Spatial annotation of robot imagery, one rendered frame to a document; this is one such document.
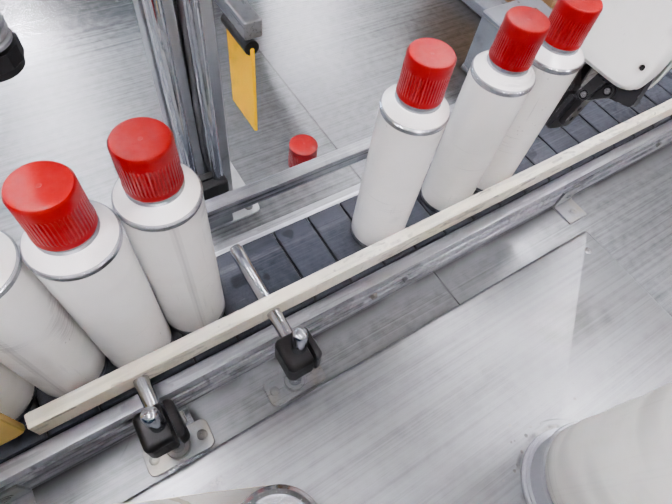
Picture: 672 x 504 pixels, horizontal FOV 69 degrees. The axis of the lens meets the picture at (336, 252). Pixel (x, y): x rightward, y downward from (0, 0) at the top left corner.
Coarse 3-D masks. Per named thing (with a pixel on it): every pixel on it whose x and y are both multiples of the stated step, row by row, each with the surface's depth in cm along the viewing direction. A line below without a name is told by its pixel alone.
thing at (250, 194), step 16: (352, 144) 43; (368, 144) 43; (320, 160) 42; (336, 160) 42; (352, 160) 43; (272, 176) 40; (288, 176) 41; (304, 176) 41; (320, 176) 42; (240, 192) 39; (256, 192) 39; (272, 192) 40; (208, 208) 38; (224, 208) 38; (240, 208) 40
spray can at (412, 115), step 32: (416, 64) 31; (448, 64) 31; (384, 96) 35; (416, 96) 32; (384, 128) 35; (416, 128) 34; (384, 160) 37; (416, 160) 36; (384, 192) 40; (416, 192) 41; (352, 224) 47; (384, 224) 43
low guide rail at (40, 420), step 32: (640, 128) 58; (576, 160) 54; (480, 192) 48; (512, 192) 50; (416, 224) 45; (448, 224) 47; (352, 256) 43; (384, 256) 44; (288, 288) 40; (320, 288) 42; (224, 320) 38; (256, 320) 40; (160, 352) 36; (192, 352) 38; (96, 384) 35; (128, 384) 36; (32, 416) 33; (64, 416) 34
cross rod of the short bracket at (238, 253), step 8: (232, 248) 42; (240, 248) 42; (232, 256) 42; (240, 256) 42; (240, 264) 42; (248, 264) 42; (248, 272) 41; (256, 272) 41; (248, 280) 41; (256, 280) 41; (256, 288) 41; (264, 288) 41; (256, 296) 41; (264, 296) 40; (272, 312) 40; (280, 312) 40; (272, 320) 39; (280, 320) 39; (280, 328) 39; (288, 328) 39; (280, 336) 39
